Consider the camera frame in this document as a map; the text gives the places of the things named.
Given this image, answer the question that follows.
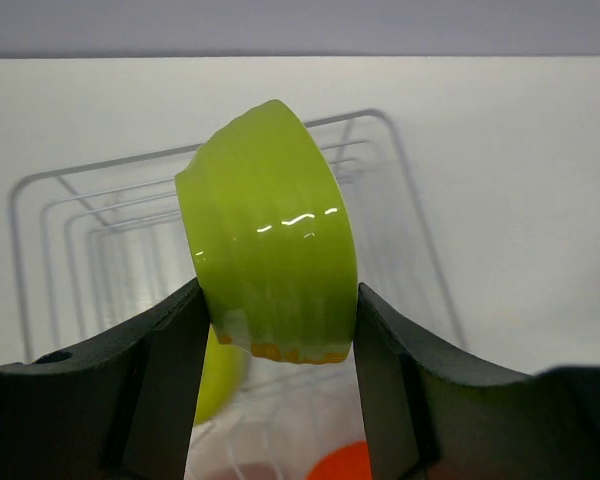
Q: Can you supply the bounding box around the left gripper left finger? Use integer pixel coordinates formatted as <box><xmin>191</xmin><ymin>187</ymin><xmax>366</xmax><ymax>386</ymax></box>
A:
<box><xmin>0</xmin><ymin>281</ymin><xmax>210</xmax><ymax>479</ymax></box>

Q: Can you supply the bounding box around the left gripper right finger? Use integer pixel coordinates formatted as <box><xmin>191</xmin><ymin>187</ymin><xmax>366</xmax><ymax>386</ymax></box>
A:
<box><xmin>354</xmin><ymin>285</ymin><xmax>600</xmax><ymax>479</ymax></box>

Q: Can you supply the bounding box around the orange bowl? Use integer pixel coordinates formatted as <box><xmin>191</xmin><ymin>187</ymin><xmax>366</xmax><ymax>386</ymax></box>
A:
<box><xmin>306</xmin><ymin>441</ymin><xmax>372</xmax><ymax>480</ymax></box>

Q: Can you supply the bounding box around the white square bowl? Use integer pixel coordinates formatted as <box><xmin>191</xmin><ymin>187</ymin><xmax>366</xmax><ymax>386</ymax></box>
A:
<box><xmin>175</xmin><ymin>100</ymin><xmax>358</xmax><ymax>365</ymax></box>

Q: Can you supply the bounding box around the wire dish rack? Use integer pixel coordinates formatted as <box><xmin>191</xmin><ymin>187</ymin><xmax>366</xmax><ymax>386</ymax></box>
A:
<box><xmin>8</xmin><ymin>108</ymin><xmax>467</xmax><ymax>479</ymax></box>

